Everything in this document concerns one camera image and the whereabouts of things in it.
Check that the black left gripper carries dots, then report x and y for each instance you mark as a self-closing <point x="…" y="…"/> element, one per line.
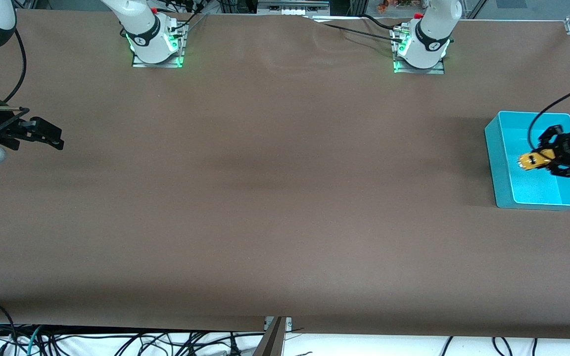
<point x="566" y="148"/>

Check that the yellow toy beetle car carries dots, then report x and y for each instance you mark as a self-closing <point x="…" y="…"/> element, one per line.
<point x="532" y="160"/>

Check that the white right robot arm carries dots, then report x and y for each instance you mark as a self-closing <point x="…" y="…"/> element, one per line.
<point x="141" y="29"/>

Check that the teal plastic storage bin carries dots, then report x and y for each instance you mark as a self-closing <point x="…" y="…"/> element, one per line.
<point x="537" y="190"/>

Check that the orange plastic items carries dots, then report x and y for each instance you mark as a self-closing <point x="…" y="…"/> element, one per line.
<point x="394" y="5"/>

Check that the brown table cover sheet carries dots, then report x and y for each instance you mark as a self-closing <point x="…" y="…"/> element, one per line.
<point x="275" y="198"/>

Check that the white power strip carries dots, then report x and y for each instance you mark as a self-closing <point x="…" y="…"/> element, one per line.
<point x="292" y="6"/>

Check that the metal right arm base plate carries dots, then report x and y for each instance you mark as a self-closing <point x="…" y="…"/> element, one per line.
<point x="139" y="63"/>

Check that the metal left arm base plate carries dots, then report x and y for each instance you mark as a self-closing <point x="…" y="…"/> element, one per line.
<point x="403" y="70"/>

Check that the grey metal frame beam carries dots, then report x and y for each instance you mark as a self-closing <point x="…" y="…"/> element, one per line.
<point x="271" y="341"/>

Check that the small metal mounting bracket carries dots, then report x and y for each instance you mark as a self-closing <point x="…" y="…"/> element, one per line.
<point x="289" y="324"/>

